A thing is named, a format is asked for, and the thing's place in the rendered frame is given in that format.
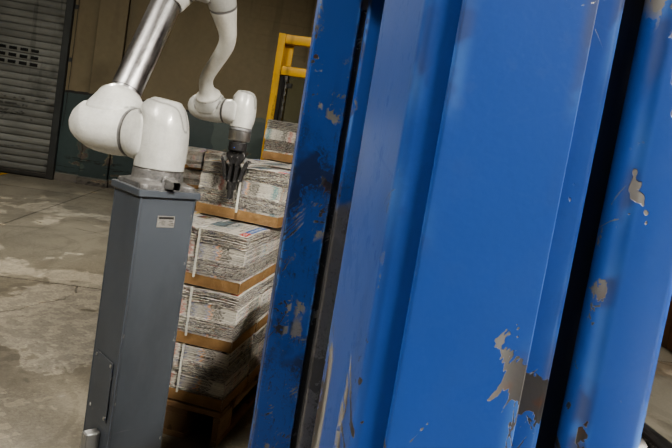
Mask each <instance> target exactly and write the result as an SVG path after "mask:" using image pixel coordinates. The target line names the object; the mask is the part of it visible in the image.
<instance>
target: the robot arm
mask: <svg viewBox="0 0 672 448"><path fill-rule="evenodd" d="M193 1H200V2H203V3H206V4H208V7H209V10H210V13H211V15H212V17H213V20H214V22H215V25H216V27H217V30H218V33H219V42H218V45H217V47H216V48H215V50H214V52H213V54H212V55H211V57H210V59H209V60H208V62H207V64H206V65H205V67H204V69H203V71H202V73H201V75H200V79H199V92H197V94H195V95H193V96H192V97H191V98H190V99H189V101H188V110H189V112H190V113H191V114H192V115H193V116H194V117H196V118H198V119H201V120H205V121H209V122H215V123H226V124H230V128H229V136H228V139H229V140H231V141H229V147H228V152H227V153H226V155H224V156H221V157H220V158H221V161H222V169H223V179H224V180H226V181H227V185H226V190H228V191H227V199H232V198H233V192H234V191H235V190H236V186H237V183H239V182H242V180H243V177H244V175H245V172H246V170H247V167H248V166H249V165H250V163H251V161H249V160H248V159H247V158H246V150H247V144H246V142H247V143H249V142H250V137H251V132H252V131H251V130H252V127H253V125H254V122H255V118H256V110H257V99H256V96H255V95H254V93H252V92H250V91H246V90H238V91H237V92H236V93H235V94H234V96H233V99H226V98H224V96H223V95H222V94H221V93H220V91H219V90H218V89H216V88H214V85H213V80H214V78H215V76H216V75H217V73H218V72H219V71H220V69H221V68H222V66H223V65H224V64H225V62H226V61H227V60H228V58H229V57H230V55H231V54H232V52H233V50H234V47H235V44H236V38H237V0H151V1H150V3H149V5H148V7H147V9H146V11H145V13H144V15H143V18H142V20H141V22H140V24H139V26H138V28H137V30H136V32H135V34H134V36H133V39H132V41H131V43H130V45H129V47H128V49H127V51H126V53H125V55H124V58H123V60H122V62H121V64H120V66H119V68H118V70H117V72H116V74H115V76H114V79H113V81H112V83H110V84H107V85H104V86H101V87H100V88H99V89H98V91H97V92H95V93H94V94H93V95H92V96H91V97H90V98H89V99H88V100H85V101H82V102H81V103H79V104H78V105H77V106H76V107H75V108H74V109H73V110H72V112H71V114H70V117H69V129H70V131H71V133H72V134H73V136H74V137H75V138H76V139H77V140H78V141H80V142H81V143H82V144H84V145H85V146H86V147H88V148H90V149H92V150H95V151H98V152H102V153H106V154H111V155H117V156H127V157H130V158H132V159H134V162H133V168H132V173H131V175H121V176H118V180H119V181H123V182H126V183H128V184H131V185H134V186H136V187H138V188H140V189H146V190H165V191H180V192H191V193H195V188H194V187H192V186H189V185H187V184H185V183H184V182H183V174H184V167H185V163H186V158H187V153H188V145H189V121H188V116H187V112H186V110H185V108H184V107H183V105H182V104H181V103H179V102H176V101H173V100H169V99H165V98H161V97H156V96H155V97H152V98H149V99H147V100H145V101H144V102H142V99H141V96H142V93H143V91H144V89H145V87H146V84H147V82H148V80H149V78H150V76H151V73H152V71H153V69H154V67H155V64H156V62H157V60H158V58H159V56H160V53H161V51H162V49H163V47H164V44H165V42H166V40H167V38H168V36H169V33H170V31H171V29H172V27H173V24H174V22H175V20H176V18H177V16H178V14H179V13H181V12H183V11H184V10H185V9H186V8H187V7H188V6H189V5H190V4H191V3H192V2H193ZM227 158H228V160H229V171H228V172H227V161H226V160H227ZM243 161H244V165H243V167H242V170H241V172H240V175H239V169H240V166H241V163H242V162H243ZM234 166H235V171H234V177H233V181H232V176H233V170H234ZM238 176H239V177H238Z"/></svg>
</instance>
